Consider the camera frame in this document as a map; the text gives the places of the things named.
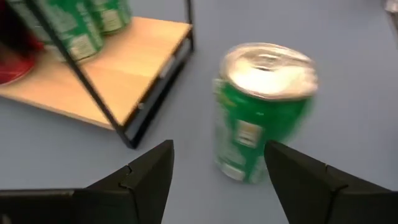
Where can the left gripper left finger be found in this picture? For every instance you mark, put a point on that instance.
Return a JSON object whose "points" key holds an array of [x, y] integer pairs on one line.
{"points": [[136, 196]]}

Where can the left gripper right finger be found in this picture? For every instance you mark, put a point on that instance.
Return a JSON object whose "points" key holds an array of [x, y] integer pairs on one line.
{"points": [[317, 196]]}

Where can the red Coca-Cola can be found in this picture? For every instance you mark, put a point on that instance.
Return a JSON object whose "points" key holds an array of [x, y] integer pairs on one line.
{"points": [[12, 65]]}

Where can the wooden shelf black metal frame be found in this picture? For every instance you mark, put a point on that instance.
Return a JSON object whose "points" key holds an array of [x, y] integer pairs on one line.
{"points": [[124, 77]]}

